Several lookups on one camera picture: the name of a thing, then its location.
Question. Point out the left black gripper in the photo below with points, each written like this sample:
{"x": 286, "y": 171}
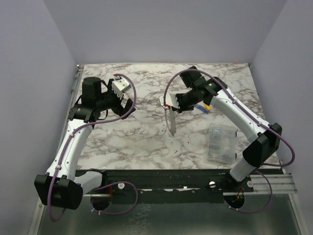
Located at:
{"x": 119, "y": 109}

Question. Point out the large metal key ring band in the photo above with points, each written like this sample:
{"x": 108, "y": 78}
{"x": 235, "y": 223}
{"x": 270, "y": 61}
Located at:
{"x": 170, "y": 121}

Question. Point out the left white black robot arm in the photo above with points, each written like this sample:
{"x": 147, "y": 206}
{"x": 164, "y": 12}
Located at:
{"x": 59, "y": 186}

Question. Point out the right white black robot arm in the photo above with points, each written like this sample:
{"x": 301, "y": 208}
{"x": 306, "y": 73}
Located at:
{"x": 263, "y": 136}

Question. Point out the red blue screwdriver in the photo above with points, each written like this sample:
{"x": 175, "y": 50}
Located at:
{"x": 201, "y": 108}

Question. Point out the clear plastic organizer box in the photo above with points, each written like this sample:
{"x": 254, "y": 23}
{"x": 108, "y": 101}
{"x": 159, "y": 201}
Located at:
{"x": 221, "y": 143}

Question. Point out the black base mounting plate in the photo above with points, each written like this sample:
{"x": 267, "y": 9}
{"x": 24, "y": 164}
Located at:
{"x": 173, "y": 186}

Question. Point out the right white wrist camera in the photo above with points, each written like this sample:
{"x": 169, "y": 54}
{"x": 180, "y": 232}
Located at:
{"x": 170, "y": 101}

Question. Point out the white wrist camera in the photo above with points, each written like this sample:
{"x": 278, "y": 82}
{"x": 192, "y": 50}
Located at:
{"x": 120, "y": 86}
{"x": 170, "y": 101}

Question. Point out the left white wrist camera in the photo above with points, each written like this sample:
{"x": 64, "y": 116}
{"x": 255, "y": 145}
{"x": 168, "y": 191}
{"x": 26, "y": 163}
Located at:
{"x": 120, "y": 86}

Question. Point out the aluminium frame rail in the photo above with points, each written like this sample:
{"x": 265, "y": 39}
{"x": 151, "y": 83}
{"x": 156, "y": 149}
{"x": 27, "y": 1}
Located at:
{"x": 280, "y": 184}

